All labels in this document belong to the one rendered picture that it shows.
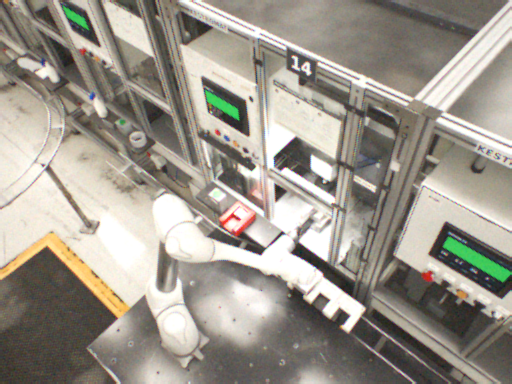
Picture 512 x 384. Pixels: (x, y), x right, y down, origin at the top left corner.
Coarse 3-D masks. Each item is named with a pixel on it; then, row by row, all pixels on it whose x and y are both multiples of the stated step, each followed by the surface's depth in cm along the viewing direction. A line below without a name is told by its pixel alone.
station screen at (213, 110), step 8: (208, 88) 178; (216, 96) 178; (208, 104) 187; (232, 104) 173; (208, 112) 192; (216, 112) 187; (224, 112) 182; (224, 120) 187; (232, 120) 182; (240, 120) 177; (240, 128) 181
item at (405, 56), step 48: (192, 0) 158; (240, 0) 160; (288, 0) 158; (336, 0) 156; (432, 0) 152; (480, 0) 150; (288, 48) 134; (336, 48) 139; (384, 48) 138; (432, 48) 136; (480, 48) 131; (432, 96) 120; (384, 192) 149
